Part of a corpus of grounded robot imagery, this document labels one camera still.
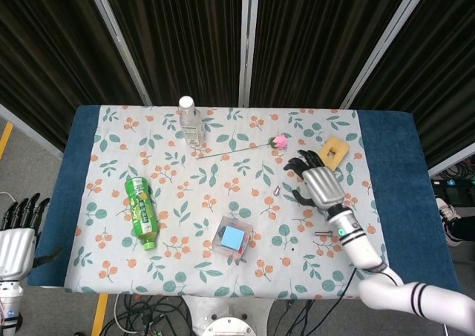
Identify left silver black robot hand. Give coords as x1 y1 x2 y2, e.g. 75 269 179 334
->
0 193 64 278

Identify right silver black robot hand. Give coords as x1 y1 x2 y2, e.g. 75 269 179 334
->
284 149 347 211

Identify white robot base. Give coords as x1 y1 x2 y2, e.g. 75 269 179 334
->
183 294 275 336

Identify yellow sponge with square hole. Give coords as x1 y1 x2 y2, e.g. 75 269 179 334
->
318 136 351 172

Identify pink artificial rose stem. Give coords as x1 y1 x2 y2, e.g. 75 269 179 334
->
195 134 290 160

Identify blue table cover cloth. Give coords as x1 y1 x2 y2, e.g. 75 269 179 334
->
27 105 461 300

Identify clear plastic cube box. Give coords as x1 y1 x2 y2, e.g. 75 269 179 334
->
212 215 254 260

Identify light blue printed cube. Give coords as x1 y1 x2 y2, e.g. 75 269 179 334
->
221 226 246 248

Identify white sneaker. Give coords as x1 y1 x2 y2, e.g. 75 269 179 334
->
436 197 465 246

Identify green tea plastic bottle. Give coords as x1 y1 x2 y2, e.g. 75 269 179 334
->
124 176 160 251

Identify black power strip with plugs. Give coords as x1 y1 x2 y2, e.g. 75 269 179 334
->
431 176 475 200

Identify clear plastic bottle white label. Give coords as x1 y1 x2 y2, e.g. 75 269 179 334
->
177 96 206 147

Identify black pleated curtain panel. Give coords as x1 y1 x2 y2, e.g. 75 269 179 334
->
250 0 416 109
0 0 145 151
99 0 246 106
350 0 475 168

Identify floral leaf fruit tablecloth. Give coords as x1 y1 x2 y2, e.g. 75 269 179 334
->
63 105 389 300

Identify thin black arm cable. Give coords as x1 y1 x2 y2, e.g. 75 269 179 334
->
335 266 358 300

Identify white metal partition rail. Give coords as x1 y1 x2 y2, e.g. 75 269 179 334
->
428 153 475 178

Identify tangled black floor cables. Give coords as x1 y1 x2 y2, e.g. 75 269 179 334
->
99 294 194 336

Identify white metal partition post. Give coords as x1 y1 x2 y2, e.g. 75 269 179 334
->
84 0 152 106
238 0 258 106
339 0 434 110

